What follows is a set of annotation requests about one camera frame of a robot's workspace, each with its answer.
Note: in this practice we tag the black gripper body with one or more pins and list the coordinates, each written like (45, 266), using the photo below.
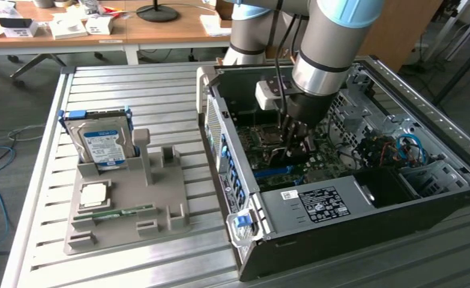
(309, 108)

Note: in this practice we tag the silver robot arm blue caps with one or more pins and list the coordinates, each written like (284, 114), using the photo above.
(327, 45)

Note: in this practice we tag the CPU socket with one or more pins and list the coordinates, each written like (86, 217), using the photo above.
(269, 135)

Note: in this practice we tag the green motherboard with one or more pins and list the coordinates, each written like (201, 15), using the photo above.
(327, 156)

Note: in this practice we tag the blue expansion slot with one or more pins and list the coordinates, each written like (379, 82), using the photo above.
(270, 173)

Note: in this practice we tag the black plastic shroud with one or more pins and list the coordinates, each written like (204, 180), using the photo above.
(383, 186)

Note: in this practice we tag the grey power supply unit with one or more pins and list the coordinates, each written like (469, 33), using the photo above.
(282, 216)

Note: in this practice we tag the blue case latch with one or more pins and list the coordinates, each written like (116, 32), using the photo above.
(242, 220)

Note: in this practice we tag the grey disk bay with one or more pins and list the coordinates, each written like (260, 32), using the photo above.
(439, 177)

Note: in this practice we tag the white booklet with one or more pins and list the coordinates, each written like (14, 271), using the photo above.
(214, 27)

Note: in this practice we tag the open black PC case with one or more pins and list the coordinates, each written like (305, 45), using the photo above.
(339, 249)

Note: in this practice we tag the grey parts rack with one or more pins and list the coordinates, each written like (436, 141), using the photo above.
(126, 192)

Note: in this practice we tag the wooden desk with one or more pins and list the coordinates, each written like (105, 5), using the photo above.
(158, 33)

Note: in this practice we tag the black lamp base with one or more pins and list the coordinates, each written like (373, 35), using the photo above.
(157, 15)

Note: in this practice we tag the green RAM stick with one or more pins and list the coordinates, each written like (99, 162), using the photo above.
(110, 213)

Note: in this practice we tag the silver CPU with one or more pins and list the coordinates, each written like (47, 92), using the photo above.
(93, 195)

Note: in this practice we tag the small white box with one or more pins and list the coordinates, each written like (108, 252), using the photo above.
(98, 27)

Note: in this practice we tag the white box round insert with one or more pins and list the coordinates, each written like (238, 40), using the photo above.
(69, 30)

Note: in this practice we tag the tape roll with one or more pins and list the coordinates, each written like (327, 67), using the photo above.
(62, 3)

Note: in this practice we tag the grey cup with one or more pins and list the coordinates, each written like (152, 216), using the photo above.
(43, 3)

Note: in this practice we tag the white box black lid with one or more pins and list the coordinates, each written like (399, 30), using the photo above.
(18, 31)

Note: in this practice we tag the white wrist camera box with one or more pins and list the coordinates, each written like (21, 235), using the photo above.
(266, 96)

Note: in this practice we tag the hard disk with blue bracket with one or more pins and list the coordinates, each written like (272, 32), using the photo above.
(98, 144)

